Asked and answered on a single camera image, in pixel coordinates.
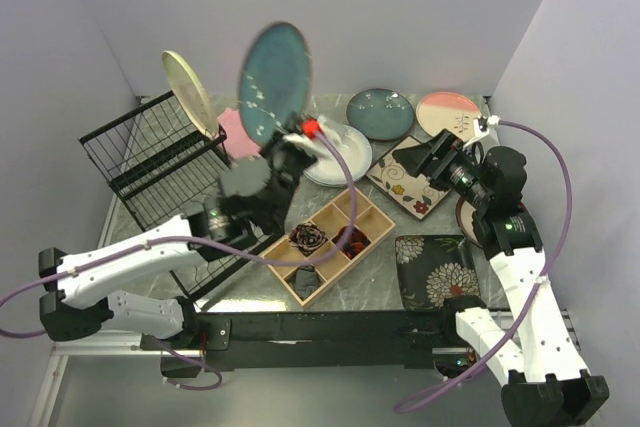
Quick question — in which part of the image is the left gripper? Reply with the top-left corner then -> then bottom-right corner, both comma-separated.
260,114 -> 317,232

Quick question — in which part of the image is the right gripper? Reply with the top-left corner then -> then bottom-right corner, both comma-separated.
391,128 -> 491,209

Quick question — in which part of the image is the square patterned glass plate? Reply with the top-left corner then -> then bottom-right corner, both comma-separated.
365,135 -> 447,221

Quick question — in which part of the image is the pink and cream plate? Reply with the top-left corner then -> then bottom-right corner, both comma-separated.
416,92 -> 481,141

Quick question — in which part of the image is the brown rimmed dark plate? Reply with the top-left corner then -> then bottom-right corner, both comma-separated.
237,21 -> 312,146

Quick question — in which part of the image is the white round plate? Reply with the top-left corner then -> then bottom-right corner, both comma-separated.
304,118 -> 373,187

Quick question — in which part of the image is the teal glazed plate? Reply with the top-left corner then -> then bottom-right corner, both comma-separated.
346,88 -> 415,142

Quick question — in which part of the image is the black ribbed plate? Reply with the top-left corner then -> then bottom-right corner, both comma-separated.
454,195 -> 529,251

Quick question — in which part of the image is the black square floral plate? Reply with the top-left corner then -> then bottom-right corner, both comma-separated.
394,234 -> 480,311

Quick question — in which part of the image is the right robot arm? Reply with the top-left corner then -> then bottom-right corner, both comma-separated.
393,130 -> 609,426

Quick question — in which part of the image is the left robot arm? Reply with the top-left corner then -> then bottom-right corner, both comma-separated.
38,114 -> 325,349

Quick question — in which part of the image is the pink folded cloth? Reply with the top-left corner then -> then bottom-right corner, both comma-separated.
218,108 -> 260,159

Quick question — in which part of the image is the pale green plate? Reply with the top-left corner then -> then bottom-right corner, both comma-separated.
161,51 -> 219,139

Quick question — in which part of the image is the floral rolled tie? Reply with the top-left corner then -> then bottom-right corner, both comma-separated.
288,222 -> 328,256

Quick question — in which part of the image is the orange and black rolled tie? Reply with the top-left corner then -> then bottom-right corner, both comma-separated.
341,227 -> 371,260

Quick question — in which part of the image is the wooden compartment tray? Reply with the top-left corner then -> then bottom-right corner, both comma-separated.
260,184 -> 397,308

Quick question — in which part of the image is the grey rolled cloth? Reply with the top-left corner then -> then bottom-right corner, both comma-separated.
292,265 -> 321,300

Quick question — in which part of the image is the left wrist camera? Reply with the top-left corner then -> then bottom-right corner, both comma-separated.
283,115 -> 347,159

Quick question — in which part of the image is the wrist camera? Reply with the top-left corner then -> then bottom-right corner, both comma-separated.
464,115 -> 500,150
283,115 -> 347,159

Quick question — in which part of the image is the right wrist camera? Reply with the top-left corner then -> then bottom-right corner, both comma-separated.
464,115 -> 500,150

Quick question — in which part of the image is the black wire dish rack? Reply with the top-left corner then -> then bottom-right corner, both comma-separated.
79,93 -> 274,303

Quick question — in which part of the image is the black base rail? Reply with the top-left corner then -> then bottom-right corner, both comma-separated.
182,310 -> 467,372

